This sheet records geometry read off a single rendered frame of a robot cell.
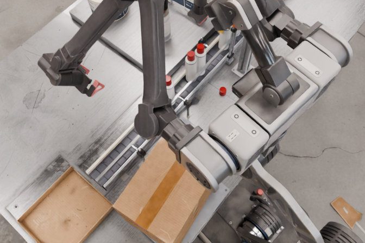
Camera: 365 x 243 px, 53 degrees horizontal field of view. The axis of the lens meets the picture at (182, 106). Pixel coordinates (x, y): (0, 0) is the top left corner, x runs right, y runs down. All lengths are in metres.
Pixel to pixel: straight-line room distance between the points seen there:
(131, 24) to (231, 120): 1.14
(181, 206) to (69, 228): 0.55
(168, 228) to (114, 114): 0.69
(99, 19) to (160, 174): 0.57
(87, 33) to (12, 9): 2.42
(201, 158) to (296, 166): 1.71
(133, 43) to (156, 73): 0.91
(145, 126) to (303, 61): 0.47
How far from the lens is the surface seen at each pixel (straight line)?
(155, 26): 0.98
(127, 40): 1.90
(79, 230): 1.62
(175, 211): 1.28
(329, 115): 2.80
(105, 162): 1.61
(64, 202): 1.66
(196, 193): 1.29
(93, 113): 1.78
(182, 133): 0.96
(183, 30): 1.91
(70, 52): 1.22
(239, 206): 2.17
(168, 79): 1.51
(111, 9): 1.08
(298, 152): 2.62
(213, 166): 0.92
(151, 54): 0.98
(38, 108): 1.88
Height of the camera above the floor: 2.37
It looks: 63 degrees down
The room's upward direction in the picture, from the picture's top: 3 degrees counter-clockwise
